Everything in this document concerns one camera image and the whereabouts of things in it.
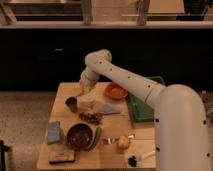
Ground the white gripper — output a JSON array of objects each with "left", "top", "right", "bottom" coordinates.
[{"left": 77, "top": 68, "right": 100, "bottom": 97}]

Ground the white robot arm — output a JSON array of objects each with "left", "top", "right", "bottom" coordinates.
[{"left": 80, "top": 49, "right": 212, "bottom": 171}]

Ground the white paper cup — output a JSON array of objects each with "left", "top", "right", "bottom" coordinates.
[{"left": 79, "top": 93, "right": 96, "bottom": 109}]

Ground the dark metal cup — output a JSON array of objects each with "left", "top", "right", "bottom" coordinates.
[{"left": 65, "top": 97, "right": 78, "bottom": 113}]

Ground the orange bowl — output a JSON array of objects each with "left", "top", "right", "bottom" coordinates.
[{"left": 104, "top": 82, "right": 128, "bottom": 100}]

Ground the brown grape bunch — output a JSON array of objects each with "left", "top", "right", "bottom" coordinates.
[{"left": 79, "top": 112, "right": 102, "bottom": 125}]

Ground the green cucumber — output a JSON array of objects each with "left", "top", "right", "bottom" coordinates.
[{"left": 85, "top": 127, "right": 102, "bottom": 151}]

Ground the dark red bowl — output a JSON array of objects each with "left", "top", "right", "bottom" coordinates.
[{"left": 66, "top": 123, "right": 93, "bottom": 151}]

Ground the blue sponge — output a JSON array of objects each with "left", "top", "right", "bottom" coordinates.
[{"left": 47, "top": 121, "right": 63, "bottom": 145}]

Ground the green plastic tray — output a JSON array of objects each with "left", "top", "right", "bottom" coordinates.
[{"left": 127, "top": 76, "right": 167, "bottom": 122}]

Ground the brown wooden block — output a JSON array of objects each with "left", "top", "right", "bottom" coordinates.
[{"left": 49, "top": 150, "right": 75, "bottom": 164}]

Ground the black white brush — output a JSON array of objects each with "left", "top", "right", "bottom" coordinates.
[{"left": 128, "top": 151, "right": 155, "bottom": 167}]

